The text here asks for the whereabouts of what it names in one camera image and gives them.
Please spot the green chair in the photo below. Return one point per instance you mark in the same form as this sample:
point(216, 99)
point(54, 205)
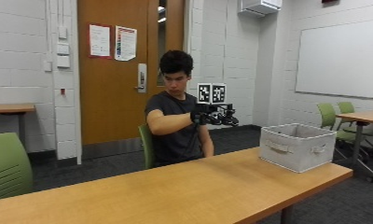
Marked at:
point(147, 149)
point(330, 121)
point(6, 166)
point(351, 116)

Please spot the colourful paper poster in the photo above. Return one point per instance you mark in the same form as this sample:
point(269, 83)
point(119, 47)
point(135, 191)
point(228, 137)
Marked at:
point(125, 43)

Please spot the white whiteboard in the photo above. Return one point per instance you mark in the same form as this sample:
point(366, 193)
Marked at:
point(341, 59)

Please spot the small red wall device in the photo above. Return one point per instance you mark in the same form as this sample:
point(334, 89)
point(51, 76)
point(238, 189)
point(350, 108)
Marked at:
point(63, 91)

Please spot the wooden side table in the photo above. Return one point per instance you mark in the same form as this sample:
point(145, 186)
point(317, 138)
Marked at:
point(362, 119)
point(10, 108)

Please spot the white marker cube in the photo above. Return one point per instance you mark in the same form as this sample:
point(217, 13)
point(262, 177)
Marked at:
point(210, 93)

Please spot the red-framed paper notice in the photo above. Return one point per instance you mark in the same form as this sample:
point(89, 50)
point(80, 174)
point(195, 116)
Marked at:
point(99, 40)

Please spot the white wall switch box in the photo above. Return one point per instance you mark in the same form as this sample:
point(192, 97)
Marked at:
point(63, 48)
point(63, 61)
point(63, 32)

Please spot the wooden door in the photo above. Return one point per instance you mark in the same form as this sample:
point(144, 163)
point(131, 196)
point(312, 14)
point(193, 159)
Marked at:
point(116, 71)

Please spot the white fabric storage bin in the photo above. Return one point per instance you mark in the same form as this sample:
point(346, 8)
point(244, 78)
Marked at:
point(296, 146)

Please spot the the person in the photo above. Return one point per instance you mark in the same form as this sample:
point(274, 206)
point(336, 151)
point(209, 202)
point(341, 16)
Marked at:
point(176, 124)

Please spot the white wall unit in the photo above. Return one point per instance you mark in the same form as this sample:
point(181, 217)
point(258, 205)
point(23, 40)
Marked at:
point(258, 6)

